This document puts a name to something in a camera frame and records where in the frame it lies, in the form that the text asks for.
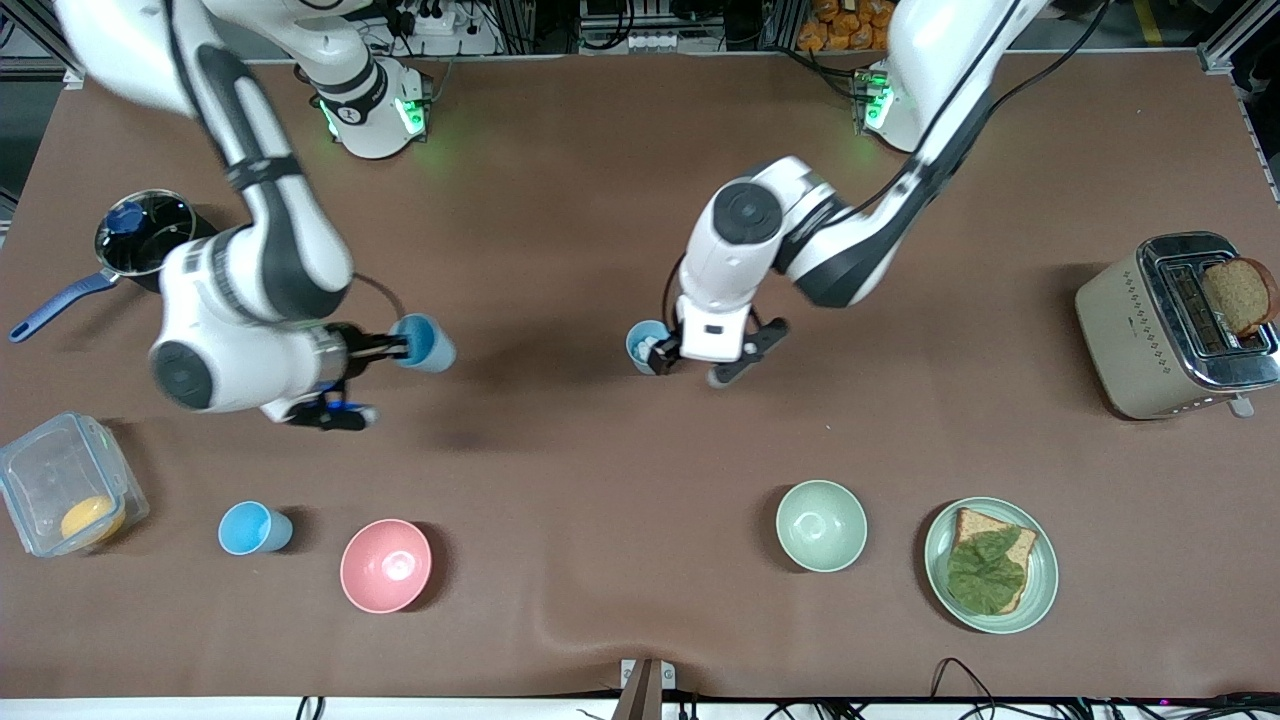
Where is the blue cup holding paper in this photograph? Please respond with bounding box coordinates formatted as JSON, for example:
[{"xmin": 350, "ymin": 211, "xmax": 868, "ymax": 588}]
[{"xmin": 625, "ymin": 319, "xmax": 683, "ymax": 377}]

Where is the blue plastic cup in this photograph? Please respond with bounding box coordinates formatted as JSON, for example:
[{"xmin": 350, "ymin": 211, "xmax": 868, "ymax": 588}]
[
  {"xmin": 217, "ymin": 501, "xmax": 295, "ymax": 557},
  {"xmin": 389, "ymin": 312, "xmax": 458, "ymax": 375}
]

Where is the pink bowl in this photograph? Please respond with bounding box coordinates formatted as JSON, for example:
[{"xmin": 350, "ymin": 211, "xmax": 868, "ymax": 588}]
[{"xmin": 339, "ymin": 518, "xmax": 434, "ymax": 615}]

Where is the pale green bowl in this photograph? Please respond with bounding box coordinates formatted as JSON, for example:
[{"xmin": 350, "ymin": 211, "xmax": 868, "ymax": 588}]
[{"xmin": 775, "ymin": 479, "xmax": 869, "ymax": 574}]

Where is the glass lid blue knob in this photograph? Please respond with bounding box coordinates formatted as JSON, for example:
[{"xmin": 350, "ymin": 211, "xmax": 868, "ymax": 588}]
[{"xmin": 95, "ymin": 191, "xmax": 195, "ymax": 278}]

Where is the orange round food piece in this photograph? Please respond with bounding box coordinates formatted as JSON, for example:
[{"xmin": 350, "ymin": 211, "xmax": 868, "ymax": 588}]
[{"xmin": 59, "ymin": 495, "xmax": 128, "ymax": 546}]

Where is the clear plastic container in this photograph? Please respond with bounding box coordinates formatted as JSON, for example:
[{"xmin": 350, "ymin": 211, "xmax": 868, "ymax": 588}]
[{"xmin": 0, "ymin": 411, "xmax": 151, "ymax": 559}]

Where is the white power strip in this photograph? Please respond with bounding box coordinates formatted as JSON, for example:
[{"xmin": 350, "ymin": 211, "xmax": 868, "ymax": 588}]
[{"xmin": 398, "ymin": 0, "xmax": 459, "ymax": 38}]

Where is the bag of bread rolls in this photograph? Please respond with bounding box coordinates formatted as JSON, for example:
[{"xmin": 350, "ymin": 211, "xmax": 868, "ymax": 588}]
[{"xmin": 796, "ymin": 0, "xmax": 901, "ymax": 53}]

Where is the green lettuce leaf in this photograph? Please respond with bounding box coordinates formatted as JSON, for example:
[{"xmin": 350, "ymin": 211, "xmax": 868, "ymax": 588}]
[{"xmin": 946, "ymin": 527, "xmax": 1028, "ymax": 615}]

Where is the brown bread slice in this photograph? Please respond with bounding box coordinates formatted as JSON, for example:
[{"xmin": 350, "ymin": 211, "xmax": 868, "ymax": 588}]
[{"xmin": 951, "ymin": 507, "xmax": 1039, "ymax": 615}]

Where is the pale green plate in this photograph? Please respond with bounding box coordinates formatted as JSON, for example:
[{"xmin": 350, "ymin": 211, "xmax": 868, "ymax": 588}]
[{"xmin": 923, "ymin": 496, "xmax": 1060, "ymax": 635}]

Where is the beige chrome toaster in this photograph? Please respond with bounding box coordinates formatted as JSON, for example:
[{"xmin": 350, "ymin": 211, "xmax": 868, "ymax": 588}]
[{"xmin": 1074, "ymin": 232, "xmax": 1280, "ymax": 422}]

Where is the toasted bread slice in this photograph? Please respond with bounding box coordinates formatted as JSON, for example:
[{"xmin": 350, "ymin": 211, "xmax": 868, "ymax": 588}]
[{"xmin": 1199, "ymin": 257, "xmax": 1280, "ymax": 339}]

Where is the black pot blue handle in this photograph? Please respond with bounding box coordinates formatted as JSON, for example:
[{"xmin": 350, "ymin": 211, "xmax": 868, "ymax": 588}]
[{"xmin": 7, "ymin": 189, "xmax": 221, "ymax": 345}]

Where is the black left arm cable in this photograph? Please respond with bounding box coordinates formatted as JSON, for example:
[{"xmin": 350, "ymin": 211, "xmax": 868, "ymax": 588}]
[{"xmin": 800, "ymin": 0, "xmax": 1113, "ymax": 241}]

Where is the black floor cable loop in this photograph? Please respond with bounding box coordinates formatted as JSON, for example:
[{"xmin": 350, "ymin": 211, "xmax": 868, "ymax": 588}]
[{"xmin": 929, "ymin": 656, "xmax": 1003, "ymax": 703}]

